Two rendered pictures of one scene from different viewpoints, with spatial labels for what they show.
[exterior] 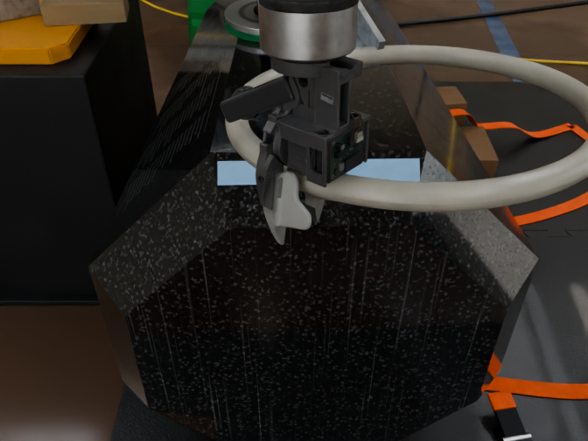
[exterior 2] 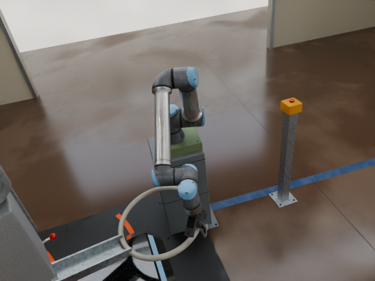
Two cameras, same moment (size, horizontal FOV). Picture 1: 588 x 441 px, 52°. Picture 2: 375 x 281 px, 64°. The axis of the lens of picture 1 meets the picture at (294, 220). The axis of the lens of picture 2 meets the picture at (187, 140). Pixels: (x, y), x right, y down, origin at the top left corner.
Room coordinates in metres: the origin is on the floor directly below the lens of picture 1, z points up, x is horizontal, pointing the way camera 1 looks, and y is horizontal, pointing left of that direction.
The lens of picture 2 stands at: (0.76, 1.01, 2.28)
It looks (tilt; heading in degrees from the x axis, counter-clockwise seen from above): 35 degrees down; 257
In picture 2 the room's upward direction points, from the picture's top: 8 degrees counter-clockwise
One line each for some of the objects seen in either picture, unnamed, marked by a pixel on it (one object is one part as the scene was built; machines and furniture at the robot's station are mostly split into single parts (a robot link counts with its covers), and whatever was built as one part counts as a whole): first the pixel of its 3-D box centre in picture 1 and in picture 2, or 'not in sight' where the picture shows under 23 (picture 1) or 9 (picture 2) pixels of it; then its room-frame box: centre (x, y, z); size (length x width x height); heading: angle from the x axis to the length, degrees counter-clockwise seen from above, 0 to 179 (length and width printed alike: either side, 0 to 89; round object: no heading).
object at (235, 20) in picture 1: (272, 13); not in sight; (1.33, 0.05, 0.86); 0.21 x 0.21 x 0.01
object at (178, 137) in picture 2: not in sight; (172, 132); (0.41, -0.97, 0.98); 0.19 x 0.19 x 0.10
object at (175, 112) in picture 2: not in sight; (171, 117); (0.40, -0.96, 1.11); 0.17 x 0.15 x 0.18; 161
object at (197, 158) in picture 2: not in sight; (181, 182); (0.41, -0.97, 0.43); 0.50 x 0.50 x 0.85; 86
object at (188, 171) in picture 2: not in sight; (187, 177); (0.52, -0.12, 1.24); 0.12 x 0.12 x 0.09; 70
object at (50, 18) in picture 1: (86, 7); not in sight; (1.53, 0.53, 0.81); 0.20 x 0.10 x 0.05; 98
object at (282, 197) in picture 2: not in sight; (286, 155); (-0.54, -0.77, 0.54); 0.20 x 0.20 x 1.09; 0
